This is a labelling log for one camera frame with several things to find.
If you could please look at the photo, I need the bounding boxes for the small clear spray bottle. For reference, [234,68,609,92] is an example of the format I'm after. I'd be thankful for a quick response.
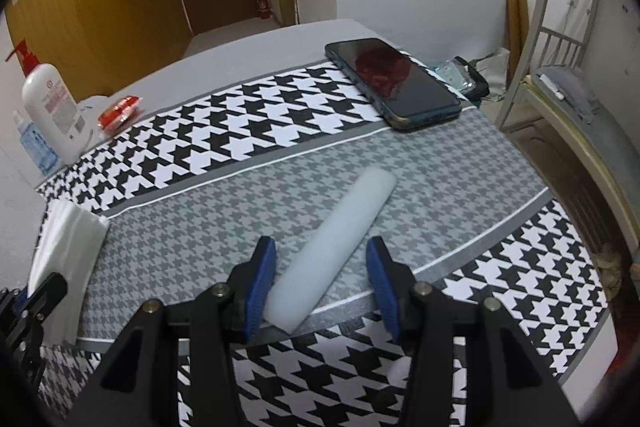
[12,110,60,178]

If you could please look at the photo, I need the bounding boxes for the red fire extinguisher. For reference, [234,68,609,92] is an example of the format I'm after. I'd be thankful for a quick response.
[256,0,271,20]

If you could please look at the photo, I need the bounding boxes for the wooden wardrobe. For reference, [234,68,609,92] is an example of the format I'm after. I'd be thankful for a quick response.
[4,0,192,101]

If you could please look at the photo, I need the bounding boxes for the red snack packet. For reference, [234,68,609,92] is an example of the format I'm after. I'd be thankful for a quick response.
[98,95,142,132]

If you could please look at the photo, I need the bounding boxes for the black smartphone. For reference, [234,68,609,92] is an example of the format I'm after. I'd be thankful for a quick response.
[324,38,462,131]

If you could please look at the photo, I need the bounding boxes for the white pump lotion bottle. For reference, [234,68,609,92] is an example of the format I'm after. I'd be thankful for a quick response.
[6,39,92,166]

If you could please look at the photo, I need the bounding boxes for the houndstooth table mat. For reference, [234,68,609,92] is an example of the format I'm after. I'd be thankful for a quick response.
[39,62,617,426]

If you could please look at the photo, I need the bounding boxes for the white foam roll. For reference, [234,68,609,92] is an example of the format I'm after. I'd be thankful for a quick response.
[264,167,397,334]

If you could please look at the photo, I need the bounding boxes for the clear packaged item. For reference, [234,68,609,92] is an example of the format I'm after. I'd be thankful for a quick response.
[434,56,490,102]

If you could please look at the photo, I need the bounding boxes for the metal bed frame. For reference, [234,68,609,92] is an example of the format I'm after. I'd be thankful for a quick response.
[496,0,639,251]

